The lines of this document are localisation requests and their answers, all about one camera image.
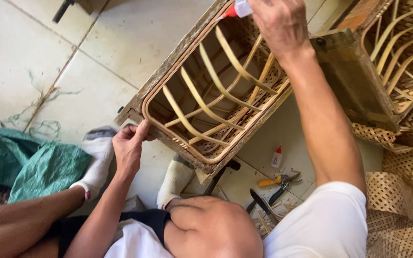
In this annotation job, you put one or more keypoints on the black shorts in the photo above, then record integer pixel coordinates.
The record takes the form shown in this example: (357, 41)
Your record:
(145, 218)

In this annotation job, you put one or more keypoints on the white red-nozzle glue bottle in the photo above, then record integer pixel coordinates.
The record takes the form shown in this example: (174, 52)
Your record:
(276, 158)
(241, 7)

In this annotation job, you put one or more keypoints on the white grey sock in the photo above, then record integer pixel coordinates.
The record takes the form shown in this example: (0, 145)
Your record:
(174, 179)
(97, 161)

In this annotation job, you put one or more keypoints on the green woven plastic sack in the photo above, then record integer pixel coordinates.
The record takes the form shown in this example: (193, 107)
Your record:
(45, 168)

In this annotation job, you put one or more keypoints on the person's left hand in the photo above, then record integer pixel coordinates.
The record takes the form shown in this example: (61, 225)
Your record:
(128, 150)

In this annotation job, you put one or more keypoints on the person's right fingers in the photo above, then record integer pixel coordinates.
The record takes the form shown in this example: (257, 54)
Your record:
(258, 5)

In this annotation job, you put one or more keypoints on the white shirt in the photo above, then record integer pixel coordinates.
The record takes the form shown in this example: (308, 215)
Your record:
(321, 222)

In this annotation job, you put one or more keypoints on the green loose threads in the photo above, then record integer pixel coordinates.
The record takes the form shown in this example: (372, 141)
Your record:
(45, 95)

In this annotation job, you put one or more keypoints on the person's leg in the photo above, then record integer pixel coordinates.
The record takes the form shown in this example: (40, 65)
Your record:
(213, 229)
(20, 222)

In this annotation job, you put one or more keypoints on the person's right hand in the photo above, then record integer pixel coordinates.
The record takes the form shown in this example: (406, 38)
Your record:
(283, 25)

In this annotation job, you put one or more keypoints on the woven bamboo basket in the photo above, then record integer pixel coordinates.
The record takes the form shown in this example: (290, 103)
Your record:
(224, 107)
(403, 53)

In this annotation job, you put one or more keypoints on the heap of woven bamboo sheets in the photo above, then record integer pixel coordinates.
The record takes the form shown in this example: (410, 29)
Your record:
(400, 200)

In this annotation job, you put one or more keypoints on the person's right leg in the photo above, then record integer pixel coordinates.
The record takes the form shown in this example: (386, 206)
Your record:
(213, 229)

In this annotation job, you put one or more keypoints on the black knife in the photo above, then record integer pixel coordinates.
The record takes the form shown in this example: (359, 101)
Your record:
(260, 201)

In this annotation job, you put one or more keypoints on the weathered wooden basket mould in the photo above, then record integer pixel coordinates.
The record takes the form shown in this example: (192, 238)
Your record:
(350, 79)
(163, 68)

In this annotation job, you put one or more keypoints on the black metal stand bar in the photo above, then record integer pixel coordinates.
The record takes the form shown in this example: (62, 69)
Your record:
(218, 176)

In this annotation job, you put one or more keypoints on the person's left leg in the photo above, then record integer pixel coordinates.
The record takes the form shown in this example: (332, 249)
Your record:
(20, 222)

